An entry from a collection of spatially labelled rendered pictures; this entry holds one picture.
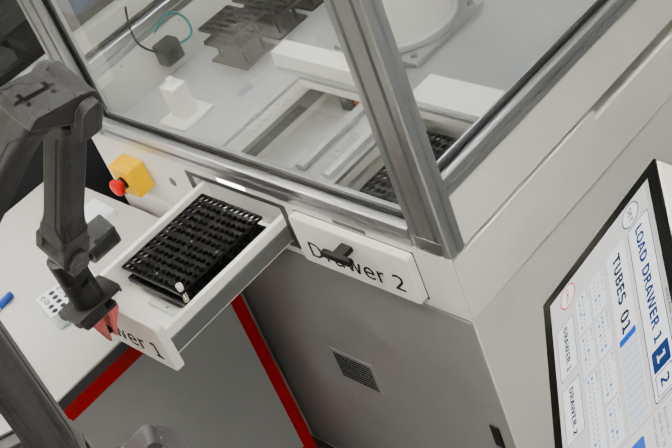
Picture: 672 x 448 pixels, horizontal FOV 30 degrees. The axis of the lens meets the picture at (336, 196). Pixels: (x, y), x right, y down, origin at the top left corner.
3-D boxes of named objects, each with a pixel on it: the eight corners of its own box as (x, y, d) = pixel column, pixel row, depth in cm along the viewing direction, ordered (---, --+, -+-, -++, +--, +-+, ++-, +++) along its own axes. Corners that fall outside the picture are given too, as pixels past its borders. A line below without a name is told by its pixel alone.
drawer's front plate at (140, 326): (179, 372, 222) (154, 330, 215) (84, 321, 241) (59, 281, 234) (185, 365, 223) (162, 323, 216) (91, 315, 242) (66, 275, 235)
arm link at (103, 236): (33, 230, 206) (70, 262, 203) (85, 186, 211) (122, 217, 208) (43, 263, 216) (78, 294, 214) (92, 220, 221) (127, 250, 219)
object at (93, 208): (73, 250, 270) (70, 245, 269) (53, 238, 276) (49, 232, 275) (117, 214, 275) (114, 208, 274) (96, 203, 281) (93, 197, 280)
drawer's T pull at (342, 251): (351, 268, 216) (348, 263, 215) (320, 256, 221) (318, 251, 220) (364, 255, 218) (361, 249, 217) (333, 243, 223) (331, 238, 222)
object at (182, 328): (177, 356, 223) (163, 333, 219) (93, 312, 240) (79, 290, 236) (321, 214, 241) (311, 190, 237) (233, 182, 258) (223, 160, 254)
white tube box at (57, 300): (59, 330, 251) (51, 317, 248) (43, 312, 257) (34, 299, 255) (110, 294, 255) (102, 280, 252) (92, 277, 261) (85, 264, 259)
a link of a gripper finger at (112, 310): (135, 331, 223) (113, 295, 217) (107, 359, 220) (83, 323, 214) (113, 319, 227) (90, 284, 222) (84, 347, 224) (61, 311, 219)
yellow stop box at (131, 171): (139, 200, 263) (125, 175, 258) (118, 192, 267) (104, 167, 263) (156, 185, 265) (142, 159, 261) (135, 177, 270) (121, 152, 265)
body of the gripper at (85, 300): (124, 291, 219) (106, 262, 215) (82, 331, 215) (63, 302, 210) (103, 281, 223) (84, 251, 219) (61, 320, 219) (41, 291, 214)
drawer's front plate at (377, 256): (423, 305, 215) (405, 260, 209) (306, 259, 235) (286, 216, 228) (429, 298, 216) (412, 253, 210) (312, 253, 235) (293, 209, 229)
